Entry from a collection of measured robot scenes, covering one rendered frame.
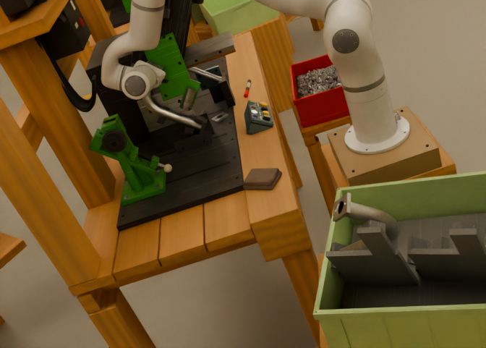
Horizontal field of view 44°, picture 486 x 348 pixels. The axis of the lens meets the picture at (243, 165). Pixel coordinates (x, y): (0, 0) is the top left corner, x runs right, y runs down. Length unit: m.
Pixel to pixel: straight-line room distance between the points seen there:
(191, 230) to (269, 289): 1.08
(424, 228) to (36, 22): 1.15
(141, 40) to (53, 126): 0.43
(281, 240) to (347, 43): 0.57
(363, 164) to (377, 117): 0.14
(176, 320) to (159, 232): 1.09
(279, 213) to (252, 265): 1.30
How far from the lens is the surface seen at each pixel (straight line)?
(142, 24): 1.70
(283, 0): 1.57
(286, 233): 1.68
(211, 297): 2.87
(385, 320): 1.25
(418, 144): 1.72
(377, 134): 1.72
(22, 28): 1.76
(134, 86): 1.78
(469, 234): 1.10
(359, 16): 1.53
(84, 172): 2.03
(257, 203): 1.71
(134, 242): 1.83
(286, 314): 2.64
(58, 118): 1.95
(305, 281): 1.81
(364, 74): 1.62
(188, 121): 2.09
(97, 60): 2.26
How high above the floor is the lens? 1.86
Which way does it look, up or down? 30 degrees down
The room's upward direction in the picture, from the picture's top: 22 degrees counter-clockwise
